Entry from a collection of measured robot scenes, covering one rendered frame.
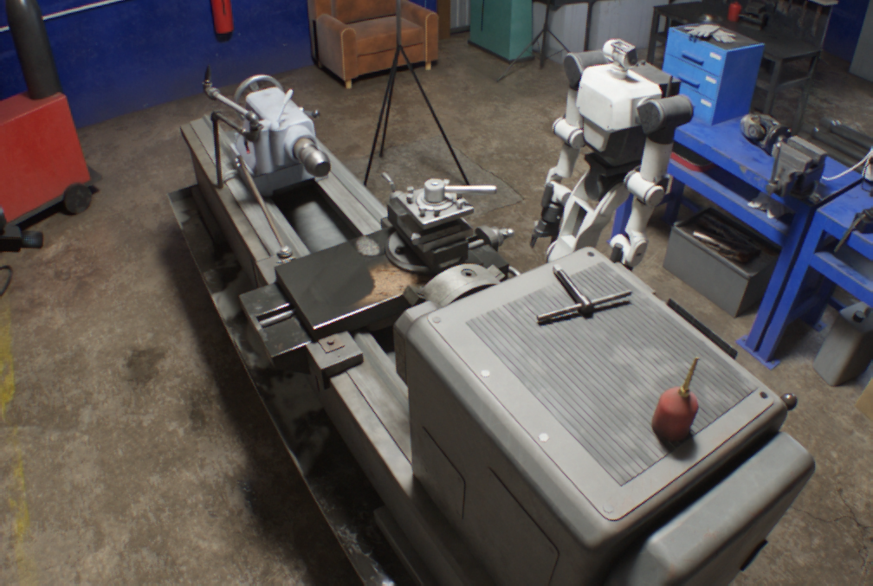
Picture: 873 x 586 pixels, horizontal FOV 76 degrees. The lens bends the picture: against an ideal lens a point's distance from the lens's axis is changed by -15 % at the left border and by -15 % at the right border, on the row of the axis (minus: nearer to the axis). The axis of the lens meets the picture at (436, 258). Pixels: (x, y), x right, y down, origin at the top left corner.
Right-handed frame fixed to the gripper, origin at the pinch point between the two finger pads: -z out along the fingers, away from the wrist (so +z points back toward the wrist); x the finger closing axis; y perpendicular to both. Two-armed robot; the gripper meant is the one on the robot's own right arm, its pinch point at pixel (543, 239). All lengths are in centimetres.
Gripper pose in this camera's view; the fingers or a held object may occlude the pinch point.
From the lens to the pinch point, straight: 271.5
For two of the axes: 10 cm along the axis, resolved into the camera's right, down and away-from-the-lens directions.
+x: -8.8, 1.0, -4.5
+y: 4.3, 5.5, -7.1
